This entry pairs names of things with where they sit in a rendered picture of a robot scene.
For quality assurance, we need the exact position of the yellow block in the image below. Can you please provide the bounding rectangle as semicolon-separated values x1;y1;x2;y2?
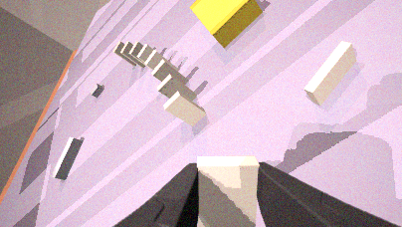
190;0;263;48

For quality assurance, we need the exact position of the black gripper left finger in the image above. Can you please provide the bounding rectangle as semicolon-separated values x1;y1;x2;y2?
112;163;199;227

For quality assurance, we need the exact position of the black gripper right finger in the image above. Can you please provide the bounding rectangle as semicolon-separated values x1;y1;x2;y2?
257;162;401;227

